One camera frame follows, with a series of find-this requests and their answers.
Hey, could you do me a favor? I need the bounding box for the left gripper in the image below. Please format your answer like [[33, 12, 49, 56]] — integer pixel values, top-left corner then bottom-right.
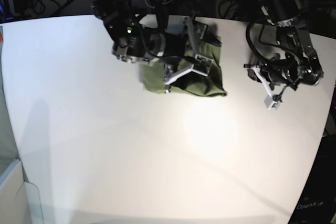
[[244, 64, 299, 95]]

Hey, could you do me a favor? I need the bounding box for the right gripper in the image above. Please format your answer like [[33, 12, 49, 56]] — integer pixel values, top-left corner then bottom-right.
[[163, 17, 207, 93]]

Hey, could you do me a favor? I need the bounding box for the green T-shirt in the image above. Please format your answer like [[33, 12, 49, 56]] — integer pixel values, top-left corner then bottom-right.
[[140, 26, 227, 97]]

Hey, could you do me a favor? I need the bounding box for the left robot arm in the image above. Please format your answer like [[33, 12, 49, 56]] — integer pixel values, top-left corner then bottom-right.
[[244, 0, 324, 90]]

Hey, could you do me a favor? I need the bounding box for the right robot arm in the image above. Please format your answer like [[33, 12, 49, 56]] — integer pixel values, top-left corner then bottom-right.
[[91, 0, 213, 93]]

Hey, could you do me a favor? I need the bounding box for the black OpenArm case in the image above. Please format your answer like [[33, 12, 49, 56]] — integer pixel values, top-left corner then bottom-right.
[[289, 135, 335, 223]]

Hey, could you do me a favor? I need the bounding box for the white cardboard box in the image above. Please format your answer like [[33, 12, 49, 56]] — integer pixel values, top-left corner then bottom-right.
[[1, 159, 44, 223]]

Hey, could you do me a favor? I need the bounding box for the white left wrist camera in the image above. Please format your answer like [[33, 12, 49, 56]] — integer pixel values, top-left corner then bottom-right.
[[264, 94, 282, 110]]

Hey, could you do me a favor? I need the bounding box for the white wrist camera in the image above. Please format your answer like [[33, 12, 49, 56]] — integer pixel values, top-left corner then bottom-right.
[[264, 94, 282, 110], [193, 54, 214, 77]]

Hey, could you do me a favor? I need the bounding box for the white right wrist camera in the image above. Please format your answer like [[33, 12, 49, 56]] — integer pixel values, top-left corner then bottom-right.
[[193, 54, 214, 77]]

